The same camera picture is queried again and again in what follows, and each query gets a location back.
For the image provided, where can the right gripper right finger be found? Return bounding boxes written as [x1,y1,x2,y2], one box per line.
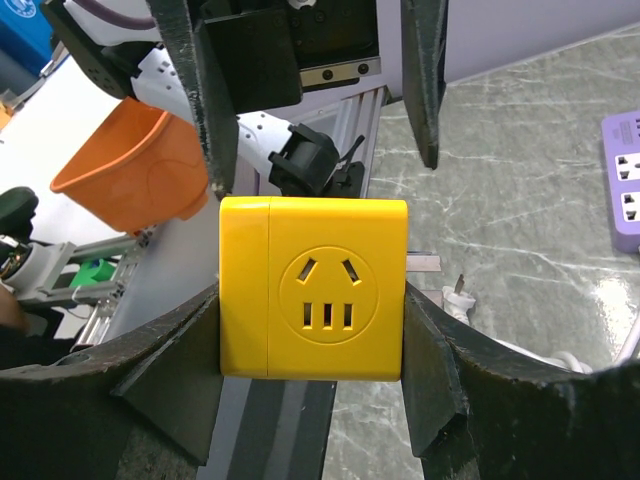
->
[401,286,639,479]

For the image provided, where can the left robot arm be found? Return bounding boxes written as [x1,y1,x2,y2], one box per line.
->
[40,1,449,198]

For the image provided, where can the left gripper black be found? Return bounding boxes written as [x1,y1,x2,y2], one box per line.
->
[147,0,448,195]

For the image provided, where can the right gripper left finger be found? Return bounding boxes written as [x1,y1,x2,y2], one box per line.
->
[1,285,222,479]

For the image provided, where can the white cord of purple strip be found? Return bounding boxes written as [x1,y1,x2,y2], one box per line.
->
[442,273,640,374]

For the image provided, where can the orange plastic bucket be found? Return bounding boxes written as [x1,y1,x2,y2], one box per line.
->
[50,98,209,234]

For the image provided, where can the black base beam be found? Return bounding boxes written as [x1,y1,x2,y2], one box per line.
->
[197,377,336,479]

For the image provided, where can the yellow cube socket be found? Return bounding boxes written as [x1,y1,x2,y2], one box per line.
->
[219,196,408,382]

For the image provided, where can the purple power strip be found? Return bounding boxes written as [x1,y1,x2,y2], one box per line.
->
[601,110,639,254]

